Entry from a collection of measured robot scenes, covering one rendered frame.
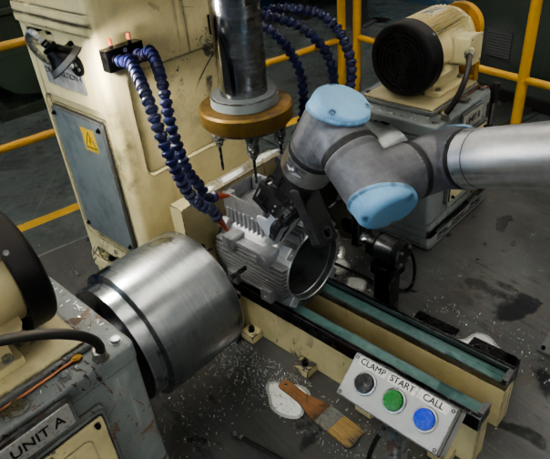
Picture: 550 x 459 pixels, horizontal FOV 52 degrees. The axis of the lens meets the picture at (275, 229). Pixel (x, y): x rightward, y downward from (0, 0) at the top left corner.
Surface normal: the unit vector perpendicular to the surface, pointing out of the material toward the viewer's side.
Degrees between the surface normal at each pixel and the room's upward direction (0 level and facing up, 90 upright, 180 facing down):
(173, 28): 90
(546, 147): 65
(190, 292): 47
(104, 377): 90
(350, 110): 25
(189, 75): 90
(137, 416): 90
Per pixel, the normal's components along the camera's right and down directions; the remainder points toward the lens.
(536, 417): -0.07, -0.82
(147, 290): 0.23, -0.61
